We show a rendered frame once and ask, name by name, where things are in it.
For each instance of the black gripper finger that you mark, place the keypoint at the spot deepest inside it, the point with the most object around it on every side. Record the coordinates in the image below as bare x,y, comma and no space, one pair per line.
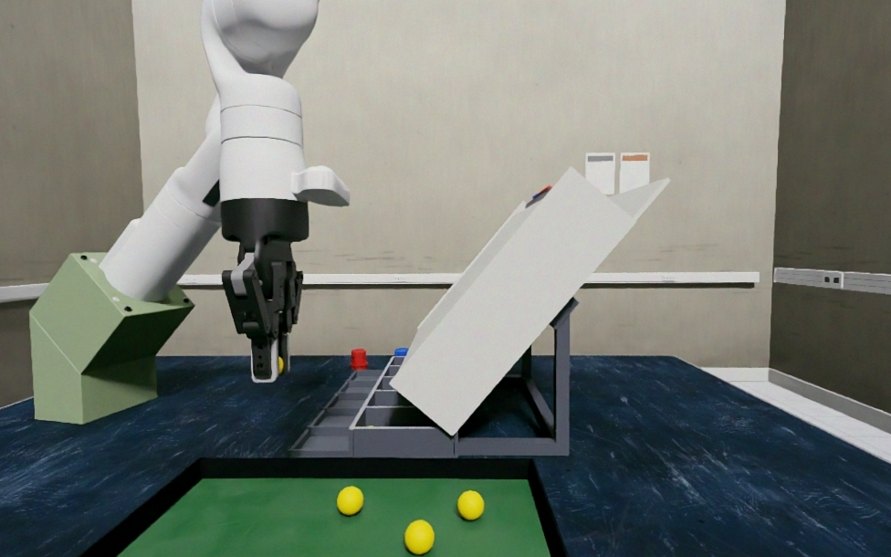
244,295
290,314

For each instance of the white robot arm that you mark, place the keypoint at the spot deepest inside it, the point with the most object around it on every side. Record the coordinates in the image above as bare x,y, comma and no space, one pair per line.
262,155

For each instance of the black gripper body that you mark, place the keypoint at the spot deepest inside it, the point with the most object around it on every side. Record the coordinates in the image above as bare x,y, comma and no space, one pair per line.
265,227

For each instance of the red plug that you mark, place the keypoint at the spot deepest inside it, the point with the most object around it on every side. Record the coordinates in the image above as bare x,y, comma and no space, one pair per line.
358,360

